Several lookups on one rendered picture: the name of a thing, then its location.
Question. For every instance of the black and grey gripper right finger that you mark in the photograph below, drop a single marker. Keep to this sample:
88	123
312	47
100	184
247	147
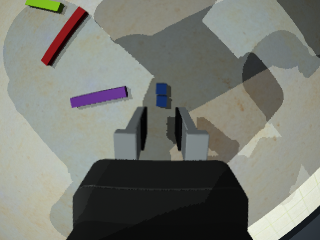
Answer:
192	143

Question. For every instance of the small blue cube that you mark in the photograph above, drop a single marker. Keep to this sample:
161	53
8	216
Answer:
161	88
161	101

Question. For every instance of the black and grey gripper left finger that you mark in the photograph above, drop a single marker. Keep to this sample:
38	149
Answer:
126	140

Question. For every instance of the purple rod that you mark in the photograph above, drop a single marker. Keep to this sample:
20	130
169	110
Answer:
99	96

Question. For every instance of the dark red rod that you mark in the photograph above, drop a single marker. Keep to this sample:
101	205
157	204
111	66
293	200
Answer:
63	36

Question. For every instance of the lime green rod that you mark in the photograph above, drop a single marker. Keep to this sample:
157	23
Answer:
46	4

